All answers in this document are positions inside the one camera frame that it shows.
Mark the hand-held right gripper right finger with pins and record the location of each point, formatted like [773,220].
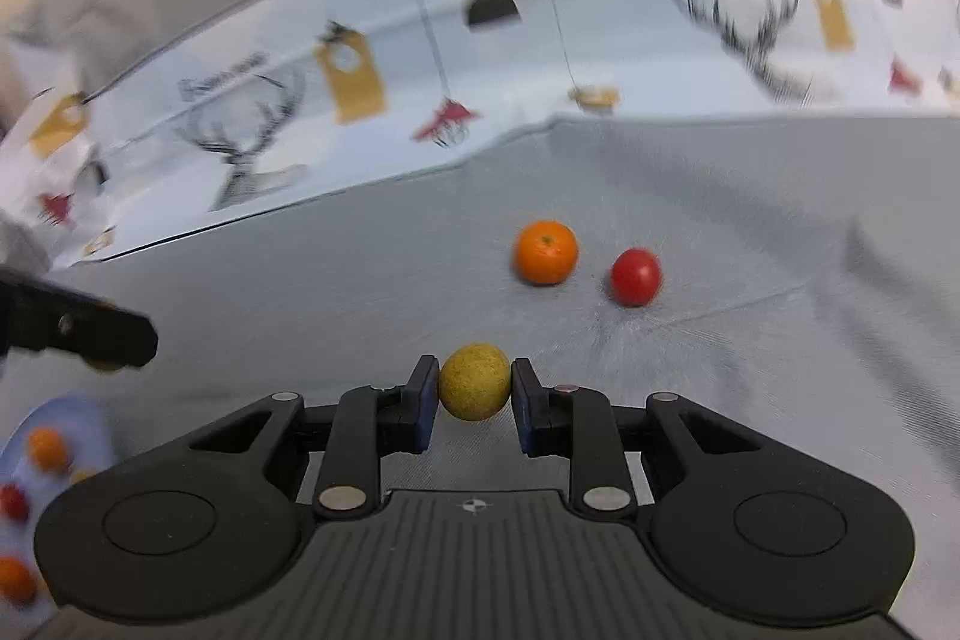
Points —
[526,407]

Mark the blue round plate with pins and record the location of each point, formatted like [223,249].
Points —
[79,426]

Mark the red cherry tomato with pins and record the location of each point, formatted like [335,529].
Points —
[636,276]
[13,502]

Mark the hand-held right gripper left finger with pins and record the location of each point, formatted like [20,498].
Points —
[422,404]

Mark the deer print cloth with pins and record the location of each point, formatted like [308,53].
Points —
[525,48]

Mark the grey blanket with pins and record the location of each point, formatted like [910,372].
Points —
[750,235]

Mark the yellow-green jujube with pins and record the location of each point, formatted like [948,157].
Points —
[474,381]

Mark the orange mandarin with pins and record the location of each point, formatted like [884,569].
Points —
[545,252]
[46,447]
[15,580]

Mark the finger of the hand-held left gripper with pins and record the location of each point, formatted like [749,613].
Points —
[82,325]

